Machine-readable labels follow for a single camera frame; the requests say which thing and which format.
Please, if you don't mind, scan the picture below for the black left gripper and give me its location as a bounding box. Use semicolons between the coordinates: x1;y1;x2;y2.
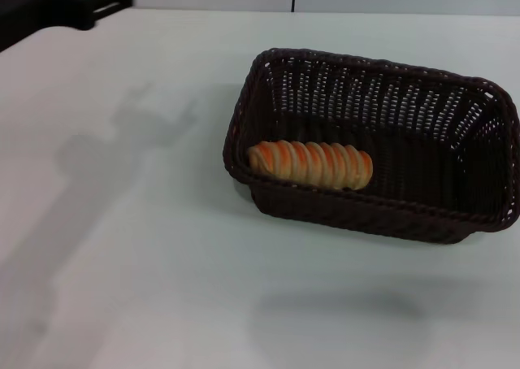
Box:
0;0;138;53

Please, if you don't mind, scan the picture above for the orange striped twisted bread loaf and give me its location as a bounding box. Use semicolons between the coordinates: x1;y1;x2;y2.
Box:
246;140;374;191

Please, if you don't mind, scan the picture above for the black woven plastic basket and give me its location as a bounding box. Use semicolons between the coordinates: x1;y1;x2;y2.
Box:
221;46;520;246

